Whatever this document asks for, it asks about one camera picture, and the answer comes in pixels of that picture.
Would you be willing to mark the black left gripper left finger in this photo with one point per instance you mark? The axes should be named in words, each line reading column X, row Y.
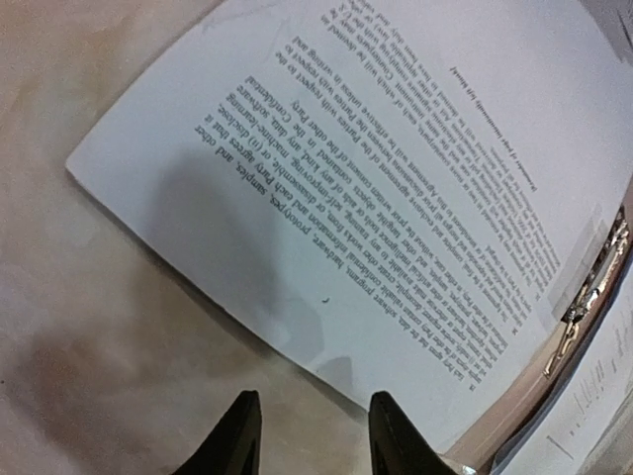
column 233, row 445

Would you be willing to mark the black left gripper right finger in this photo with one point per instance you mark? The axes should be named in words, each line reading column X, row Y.
column 396, row 445

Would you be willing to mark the pink paper folder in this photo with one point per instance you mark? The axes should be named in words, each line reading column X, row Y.
column 520, row 406

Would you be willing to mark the angled printed white sheet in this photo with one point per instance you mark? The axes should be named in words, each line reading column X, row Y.
column 398, row 195

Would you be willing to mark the metal folder clip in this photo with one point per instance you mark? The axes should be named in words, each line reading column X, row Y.
column 599, row 277

